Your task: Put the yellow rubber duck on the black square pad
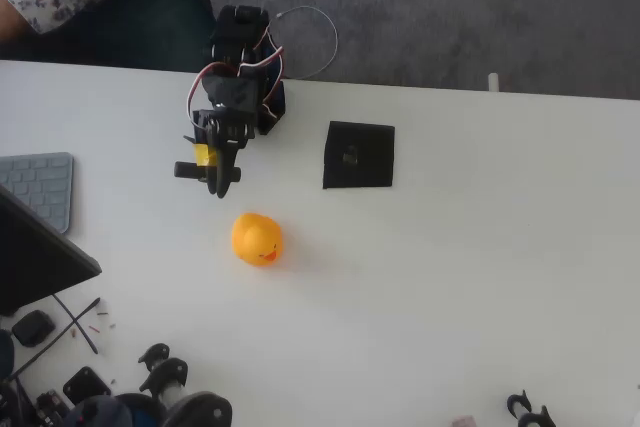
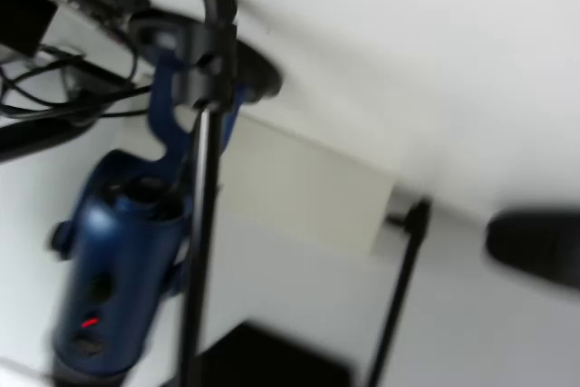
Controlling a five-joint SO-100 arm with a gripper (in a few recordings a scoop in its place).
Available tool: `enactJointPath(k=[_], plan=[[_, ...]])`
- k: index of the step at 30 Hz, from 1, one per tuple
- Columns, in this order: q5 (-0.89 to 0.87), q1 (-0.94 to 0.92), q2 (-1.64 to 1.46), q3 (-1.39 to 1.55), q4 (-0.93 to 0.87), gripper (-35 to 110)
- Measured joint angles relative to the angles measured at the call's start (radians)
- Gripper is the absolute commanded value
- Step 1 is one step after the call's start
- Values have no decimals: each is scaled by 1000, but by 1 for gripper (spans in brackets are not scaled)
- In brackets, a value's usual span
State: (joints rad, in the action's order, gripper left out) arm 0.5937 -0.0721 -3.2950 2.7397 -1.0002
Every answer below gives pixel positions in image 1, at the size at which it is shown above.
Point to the person in floral shirt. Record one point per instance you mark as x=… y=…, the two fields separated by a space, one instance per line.
x=150 y=22

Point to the dark round object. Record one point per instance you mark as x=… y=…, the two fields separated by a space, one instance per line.
x=5 y=354

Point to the black square mounting plate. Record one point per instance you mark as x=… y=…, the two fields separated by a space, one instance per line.
x=86 y=384

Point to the yellow rubber duck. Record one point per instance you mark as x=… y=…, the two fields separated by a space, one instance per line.
x=255 y=239

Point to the small black rounded box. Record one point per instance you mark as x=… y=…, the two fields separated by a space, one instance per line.
x=32 y=328

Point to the small white post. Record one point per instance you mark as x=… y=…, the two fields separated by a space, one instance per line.
x=493 y=83

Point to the black square box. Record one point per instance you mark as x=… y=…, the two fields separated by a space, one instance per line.
x=372 y=169

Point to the blue plastic clamp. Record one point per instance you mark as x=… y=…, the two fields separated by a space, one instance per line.
x=145 y=414

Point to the thin black stick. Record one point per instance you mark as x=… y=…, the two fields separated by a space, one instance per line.
x=91 y=344
x=50 y=342

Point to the grey keyboard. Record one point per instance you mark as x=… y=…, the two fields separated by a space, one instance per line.
x=40 y=182

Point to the black tube camera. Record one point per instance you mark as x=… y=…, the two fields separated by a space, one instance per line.
x=186 y=170

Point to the bare forearm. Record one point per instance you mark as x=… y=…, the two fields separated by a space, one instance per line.
x=12 y=22

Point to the yellow adhesive tape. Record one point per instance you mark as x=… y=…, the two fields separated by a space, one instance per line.
x=204 y=156

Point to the small red pin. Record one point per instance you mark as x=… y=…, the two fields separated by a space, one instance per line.
x=94 y=329

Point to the black circuit board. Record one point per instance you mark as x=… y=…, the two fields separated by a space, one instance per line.
x=50 y=407

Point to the black laptop screen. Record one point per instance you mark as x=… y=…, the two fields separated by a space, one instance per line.
x=35 y=257

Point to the black stand with clamp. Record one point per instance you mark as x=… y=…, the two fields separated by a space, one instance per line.
x=532 y=417

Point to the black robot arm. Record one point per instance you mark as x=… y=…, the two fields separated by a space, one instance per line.
x=235 y=32

